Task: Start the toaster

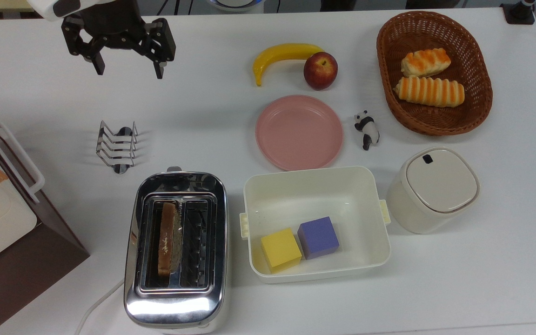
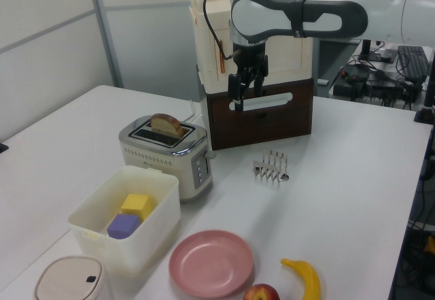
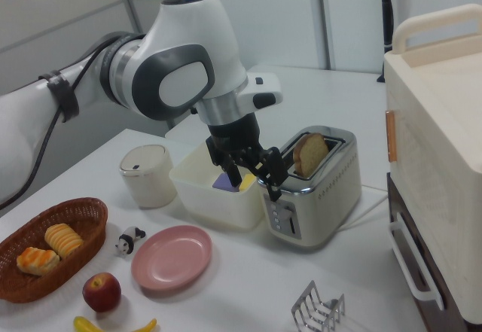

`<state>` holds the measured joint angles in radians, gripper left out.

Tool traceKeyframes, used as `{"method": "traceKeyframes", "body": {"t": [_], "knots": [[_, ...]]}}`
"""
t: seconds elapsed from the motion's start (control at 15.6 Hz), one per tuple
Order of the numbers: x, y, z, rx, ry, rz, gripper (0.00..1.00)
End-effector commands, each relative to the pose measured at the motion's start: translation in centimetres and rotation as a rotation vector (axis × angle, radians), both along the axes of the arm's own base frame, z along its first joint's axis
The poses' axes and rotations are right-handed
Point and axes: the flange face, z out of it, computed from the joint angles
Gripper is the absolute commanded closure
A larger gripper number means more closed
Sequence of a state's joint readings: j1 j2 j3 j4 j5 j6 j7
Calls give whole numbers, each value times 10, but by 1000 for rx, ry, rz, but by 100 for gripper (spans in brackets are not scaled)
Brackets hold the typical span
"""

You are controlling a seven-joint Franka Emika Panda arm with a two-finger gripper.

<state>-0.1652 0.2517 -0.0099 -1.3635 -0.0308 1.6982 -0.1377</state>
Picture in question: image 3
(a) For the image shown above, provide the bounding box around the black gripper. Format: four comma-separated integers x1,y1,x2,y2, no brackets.
205,111,290,203

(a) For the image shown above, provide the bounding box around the cream and chrome toaster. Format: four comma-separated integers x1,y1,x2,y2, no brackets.
257,125,363,252

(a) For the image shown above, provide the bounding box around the yellow foam block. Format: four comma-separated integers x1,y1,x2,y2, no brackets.
239,173,258,192

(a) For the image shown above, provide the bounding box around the purple foam block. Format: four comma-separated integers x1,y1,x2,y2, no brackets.
212,172,242,193

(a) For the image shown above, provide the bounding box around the white plastic storage bin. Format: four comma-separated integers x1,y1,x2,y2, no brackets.
169,144,265,231

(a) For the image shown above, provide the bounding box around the toasted bread slice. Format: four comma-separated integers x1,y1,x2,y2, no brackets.
292,132,331,181

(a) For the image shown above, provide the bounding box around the small cream trash can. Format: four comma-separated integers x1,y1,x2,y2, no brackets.
119,144,178,209

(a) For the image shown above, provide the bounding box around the pink plate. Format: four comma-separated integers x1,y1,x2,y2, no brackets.
130,225,213,293

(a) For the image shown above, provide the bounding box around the panda figurine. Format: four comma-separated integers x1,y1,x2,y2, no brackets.
114,226,147,257

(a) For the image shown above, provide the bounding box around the metal toast rack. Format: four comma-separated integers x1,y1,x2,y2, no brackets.
291,280,346,332

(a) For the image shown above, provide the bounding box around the red apple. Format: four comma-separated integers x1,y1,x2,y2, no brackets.
82,272,123,314

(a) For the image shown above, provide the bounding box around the striped yellow bread roll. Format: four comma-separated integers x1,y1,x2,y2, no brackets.
44,223,84,260

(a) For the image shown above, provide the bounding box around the brown wicker basket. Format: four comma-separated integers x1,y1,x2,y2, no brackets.
0,196,109,304

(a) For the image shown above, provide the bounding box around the yellow banana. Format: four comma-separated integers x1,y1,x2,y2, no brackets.
72,315,158,332

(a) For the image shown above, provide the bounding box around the orange glazed bread piece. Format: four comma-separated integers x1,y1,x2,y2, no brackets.
16,247,61,276

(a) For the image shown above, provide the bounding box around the dark brown wooden base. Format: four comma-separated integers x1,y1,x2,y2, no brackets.
386,172,470,332

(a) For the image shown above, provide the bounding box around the white toaster power cord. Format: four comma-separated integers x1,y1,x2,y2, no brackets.
340,184,389,232

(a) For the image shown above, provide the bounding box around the orange cabinet door handle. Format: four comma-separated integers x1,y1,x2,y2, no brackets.
385,110,398,164

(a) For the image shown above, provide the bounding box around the white wire handle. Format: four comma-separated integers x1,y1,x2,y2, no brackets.
389,220,446,312

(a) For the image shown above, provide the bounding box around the cream plastic cabinet with handles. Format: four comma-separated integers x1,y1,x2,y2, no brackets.
383,3,482,326

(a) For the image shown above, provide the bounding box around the dark grey cable strap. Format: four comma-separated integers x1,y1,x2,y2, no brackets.
38,69,80,123

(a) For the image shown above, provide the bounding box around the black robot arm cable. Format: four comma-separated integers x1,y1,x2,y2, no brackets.
0,35,148,212

